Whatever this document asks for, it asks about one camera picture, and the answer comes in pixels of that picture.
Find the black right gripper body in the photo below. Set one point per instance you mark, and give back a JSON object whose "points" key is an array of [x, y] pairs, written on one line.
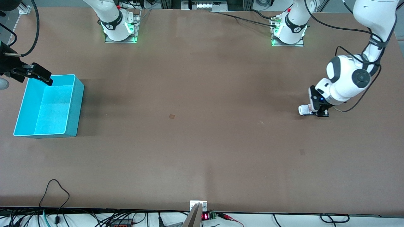
{"points": [[8, 64]]}

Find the white jeep toy black roof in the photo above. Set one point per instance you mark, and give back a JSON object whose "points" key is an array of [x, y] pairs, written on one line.
{"points": [[304, 110]]}

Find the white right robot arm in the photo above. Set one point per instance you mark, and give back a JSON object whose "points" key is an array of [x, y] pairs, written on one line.
{"points": [[110, 19]]}

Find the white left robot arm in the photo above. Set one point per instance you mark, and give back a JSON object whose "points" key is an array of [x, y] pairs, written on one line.
{"points": [[344, 78]]}

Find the cyan plastic storage bin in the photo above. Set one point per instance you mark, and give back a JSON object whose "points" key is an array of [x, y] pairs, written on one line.
{"points": [[47, 107]]}

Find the aluminium corner profile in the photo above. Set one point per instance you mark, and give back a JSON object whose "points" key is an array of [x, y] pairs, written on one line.
{"points": [[24, 8]]}

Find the red digit display module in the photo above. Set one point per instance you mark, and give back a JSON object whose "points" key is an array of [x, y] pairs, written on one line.
{"points": [[206, 216]]}

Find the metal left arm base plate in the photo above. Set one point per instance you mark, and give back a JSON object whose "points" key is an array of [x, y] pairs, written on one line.
{"points": [[300, 43]]}

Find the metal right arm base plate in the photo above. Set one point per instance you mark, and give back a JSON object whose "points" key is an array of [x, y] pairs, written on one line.
{"points": [[136, 31]]}

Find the aluminium frame with lit panel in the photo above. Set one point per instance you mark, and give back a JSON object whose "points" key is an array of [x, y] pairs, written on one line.
{"points": [[203, 4]]}

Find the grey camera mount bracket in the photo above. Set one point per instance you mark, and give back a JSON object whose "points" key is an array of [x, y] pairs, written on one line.
{"points": [[197, 214]]}

